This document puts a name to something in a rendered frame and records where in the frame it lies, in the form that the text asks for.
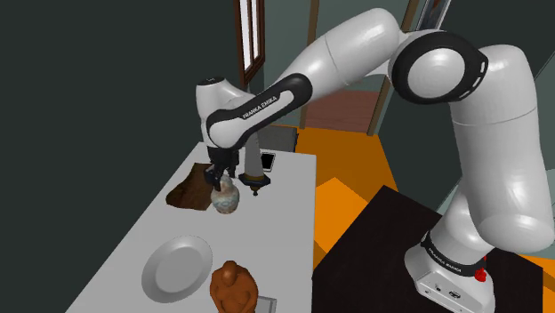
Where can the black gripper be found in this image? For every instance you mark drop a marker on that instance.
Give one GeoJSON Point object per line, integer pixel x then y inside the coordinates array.
{"type": "Point", "coordinates": [222, 157]}

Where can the pale patterned round vase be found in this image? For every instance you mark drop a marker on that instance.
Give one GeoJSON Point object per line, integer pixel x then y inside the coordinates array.
{"type": "Point", "coordinates": [225, 197]}

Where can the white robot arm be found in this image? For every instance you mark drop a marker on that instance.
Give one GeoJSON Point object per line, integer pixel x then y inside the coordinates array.
{"type": "Point", "coordinates": [490, 143]}

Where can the dark brown wooden board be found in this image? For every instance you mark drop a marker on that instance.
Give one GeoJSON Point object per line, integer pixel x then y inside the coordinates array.
{"type": "Point", "coordinates": [190, 190]}

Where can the grey cylinder with dark base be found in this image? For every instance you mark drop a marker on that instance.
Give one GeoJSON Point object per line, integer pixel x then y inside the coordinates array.
{"type": "Point", "coordinates": [253, 162]}

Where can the grey plate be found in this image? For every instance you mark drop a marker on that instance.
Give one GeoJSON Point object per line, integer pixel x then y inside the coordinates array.
{"type": "Point", "coordinates": [177, 268]}

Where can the brown seated figure statue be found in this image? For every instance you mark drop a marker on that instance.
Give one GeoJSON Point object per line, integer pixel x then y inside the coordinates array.
{"type": "Point", "coordinates": [233, 288]}

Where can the grey flat box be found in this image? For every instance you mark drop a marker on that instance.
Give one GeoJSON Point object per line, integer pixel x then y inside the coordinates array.
{"type": "Point", "coordinates": [265, 304]}

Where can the brown framed window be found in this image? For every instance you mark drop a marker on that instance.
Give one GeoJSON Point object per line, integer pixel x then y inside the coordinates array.
{"type": "Point", "coordinates": [250, 39]}

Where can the wooden framed doorway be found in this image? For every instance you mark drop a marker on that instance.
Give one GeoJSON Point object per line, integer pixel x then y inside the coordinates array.
{"type": "Point", "coordinates": [347, 104]}

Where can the black robot stand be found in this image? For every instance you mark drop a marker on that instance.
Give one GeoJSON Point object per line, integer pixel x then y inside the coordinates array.
{"type": "Point", "coordinates": [373, 256]}

